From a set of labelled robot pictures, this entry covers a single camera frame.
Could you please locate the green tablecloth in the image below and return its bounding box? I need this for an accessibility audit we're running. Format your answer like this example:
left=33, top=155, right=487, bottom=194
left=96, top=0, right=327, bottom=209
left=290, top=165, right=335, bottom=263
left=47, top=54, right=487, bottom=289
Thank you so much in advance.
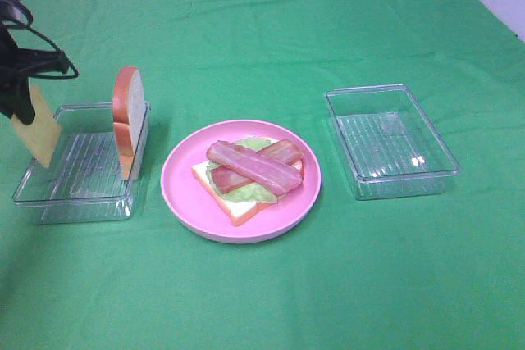
left=1, top=0, right=524, bottom=349

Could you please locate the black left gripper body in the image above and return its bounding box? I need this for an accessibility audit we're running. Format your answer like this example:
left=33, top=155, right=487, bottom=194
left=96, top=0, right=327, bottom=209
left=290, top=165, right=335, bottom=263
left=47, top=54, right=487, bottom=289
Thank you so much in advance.
left=1, top=22, right=68, bottom=90

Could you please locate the bread slice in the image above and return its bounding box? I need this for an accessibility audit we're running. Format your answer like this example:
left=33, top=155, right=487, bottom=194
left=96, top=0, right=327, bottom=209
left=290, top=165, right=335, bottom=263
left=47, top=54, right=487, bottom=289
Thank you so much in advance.
left=192, top=139, right=304, bottom=226
left=112, top=66, right=146, bottom=180

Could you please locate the black cable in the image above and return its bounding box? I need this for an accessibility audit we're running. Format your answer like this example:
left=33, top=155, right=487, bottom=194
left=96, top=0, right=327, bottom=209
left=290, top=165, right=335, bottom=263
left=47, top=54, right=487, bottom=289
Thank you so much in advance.
left=0, top=0, right=80, bottom=80

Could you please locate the right clear plastic tray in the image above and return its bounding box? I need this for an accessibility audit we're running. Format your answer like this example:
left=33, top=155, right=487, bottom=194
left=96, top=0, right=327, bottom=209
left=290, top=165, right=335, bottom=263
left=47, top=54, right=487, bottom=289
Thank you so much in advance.
left=324, top=84, right=459, bottom=201

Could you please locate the green lettuce leaf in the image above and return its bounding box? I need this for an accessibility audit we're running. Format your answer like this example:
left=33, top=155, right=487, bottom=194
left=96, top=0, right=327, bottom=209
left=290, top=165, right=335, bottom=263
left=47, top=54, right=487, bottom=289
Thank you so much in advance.
left=203, top=136, right=278, bottom=203

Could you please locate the yellow cheese slice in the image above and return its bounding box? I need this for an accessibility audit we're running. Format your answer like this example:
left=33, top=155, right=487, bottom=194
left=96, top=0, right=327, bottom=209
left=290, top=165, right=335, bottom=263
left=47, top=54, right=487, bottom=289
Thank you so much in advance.
left=11, top=85, right=62, bottom=168

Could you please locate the bacon strip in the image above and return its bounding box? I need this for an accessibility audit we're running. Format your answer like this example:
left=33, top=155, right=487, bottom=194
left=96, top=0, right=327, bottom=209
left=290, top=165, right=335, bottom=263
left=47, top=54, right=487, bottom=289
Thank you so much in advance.
left=211, top=139, right=305, bottom=195
left=206, top=139, right=304, bottom=197

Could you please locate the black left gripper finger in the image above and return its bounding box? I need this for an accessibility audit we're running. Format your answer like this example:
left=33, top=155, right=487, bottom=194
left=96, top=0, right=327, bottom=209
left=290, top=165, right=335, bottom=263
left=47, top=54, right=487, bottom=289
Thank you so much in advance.
left=11, top=77, right=35, bottom=125
left=0, top=83, right=16, bottom=119

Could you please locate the clear plastic tray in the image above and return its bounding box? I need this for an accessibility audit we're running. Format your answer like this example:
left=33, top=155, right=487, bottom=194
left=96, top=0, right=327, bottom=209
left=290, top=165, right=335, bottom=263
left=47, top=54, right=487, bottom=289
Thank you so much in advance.
left=324, top=84, right=459, bottom=201
left=12, top=102, right=149, bottom=224

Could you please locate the left clear plastic tray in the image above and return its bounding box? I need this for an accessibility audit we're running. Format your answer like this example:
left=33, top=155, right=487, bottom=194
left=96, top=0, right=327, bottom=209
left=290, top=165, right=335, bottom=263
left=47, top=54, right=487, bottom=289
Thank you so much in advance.
left=12, top=102, right=149, bottom=224

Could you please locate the pink round plate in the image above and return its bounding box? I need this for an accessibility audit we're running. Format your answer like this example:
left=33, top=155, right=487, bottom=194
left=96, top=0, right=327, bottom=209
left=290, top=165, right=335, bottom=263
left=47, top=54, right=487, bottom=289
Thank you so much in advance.
left=160, top=120, right=322, bottom=243

